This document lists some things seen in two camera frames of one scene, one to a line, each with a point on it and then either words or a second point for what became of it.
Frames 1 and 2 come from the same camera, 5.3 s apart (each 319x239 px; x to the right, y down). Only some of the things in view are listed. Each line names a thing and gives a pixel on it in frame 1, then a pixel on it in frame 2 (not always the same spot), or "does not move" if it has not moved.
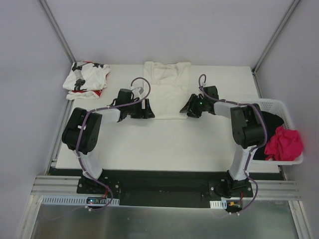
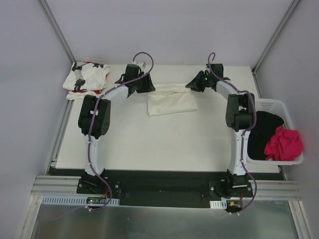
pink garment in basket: (285, 145) does not move
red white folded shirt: (74, 94) does not move
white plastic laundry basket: (280, 108) does not move
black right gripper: (194, 106) -> (198, 81)
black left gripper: (143, 109) -> (141, 83)
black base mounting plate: (194, 189) does not move
